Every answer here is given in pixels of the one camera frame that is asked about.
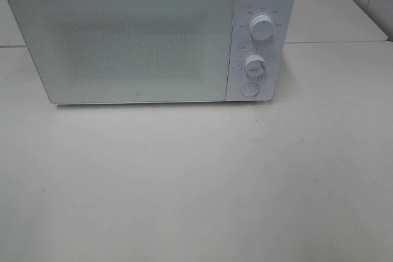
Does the white microwave door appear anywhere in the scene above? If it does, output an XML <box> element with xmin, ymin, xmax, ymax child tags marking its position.
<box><xmin>8</xmin><ymin>0</ymin><xmax>234</xmax><ymax>104</ymax></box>

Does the white timer knob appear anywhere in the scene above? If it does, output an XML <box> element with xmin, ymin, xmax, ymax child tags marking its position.
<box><xmin>244</xmin><ymin>55</ymin><xmax>266</xmax><ymax>77</ymax></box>

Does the round white door button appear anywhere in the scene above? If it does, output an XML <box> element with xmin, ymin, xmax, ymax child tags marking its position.
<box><xmin>241</xmin><ymin>83</ymin><xmax>259</xmax><ymax>98</ymax></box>

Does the upper white power knob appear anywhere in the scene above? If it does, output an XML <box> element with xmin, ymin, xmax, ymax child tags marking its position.
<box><xmin>249</xmin><ymin>13</ymin><xmax>275</xmax><ymax>41</ymax></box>

